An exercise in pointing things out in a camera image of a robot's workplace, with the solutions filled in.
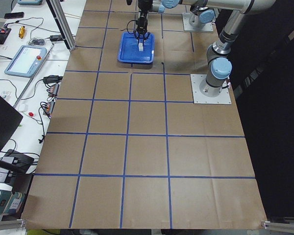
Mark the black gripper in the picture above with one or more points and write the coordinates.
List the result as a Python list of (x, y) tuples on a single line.
[(142, 22)]

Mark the blue plastic tray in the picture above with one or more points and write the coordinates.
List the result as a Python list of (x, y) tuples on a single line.
[(129, 51)]

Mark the black power adapter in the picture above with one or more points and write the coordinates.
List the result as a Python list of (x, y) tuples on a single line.
[(55, 38)]

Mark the teach pendant tablet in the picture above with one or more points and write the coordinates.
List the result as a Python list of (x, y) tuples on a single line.
[(26, 61)]

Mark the yellow cylindrical tool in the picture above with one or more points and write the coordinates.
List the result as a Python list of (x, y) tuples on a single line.
[(22, 32)]

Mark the black smartphone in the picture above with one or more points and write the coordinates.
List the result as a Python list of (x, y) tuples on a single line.
[(14, 15)]

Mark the black monitor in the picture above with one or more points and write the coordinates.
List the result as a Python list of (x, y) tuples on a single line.
[(10, 119)]

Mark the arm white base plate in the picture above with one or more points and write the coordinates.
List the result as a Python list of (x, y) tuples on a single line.
[(205, 94), (191, 23)]

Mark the aluminium frame post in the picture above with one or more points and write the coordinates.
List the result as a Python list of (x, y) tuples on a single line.
[(63, 26)]

